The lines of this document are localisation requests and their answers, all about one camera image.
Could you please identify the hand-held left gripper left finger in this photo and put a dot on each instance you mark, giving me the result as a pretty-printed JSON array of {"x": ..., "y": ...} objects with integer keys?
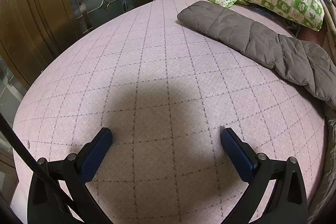
[{"x": 98, "y": 153}]

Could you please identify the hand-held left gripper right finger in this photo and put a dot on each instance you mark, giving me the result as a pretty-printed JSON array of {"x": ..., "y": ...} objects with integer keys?
[{"x": 235, "y": 153}]

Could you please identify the grey-brown quilted jacket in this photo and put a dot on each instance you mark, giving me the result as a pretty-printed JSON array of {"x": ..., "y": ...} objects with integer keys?
[{"x": 236, "y": 29}]

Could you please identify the reddish brown cushion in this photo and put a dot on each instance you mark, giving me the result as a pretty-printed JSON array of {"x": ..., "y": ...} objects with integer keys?
[{"x": 312, "y": 35}]

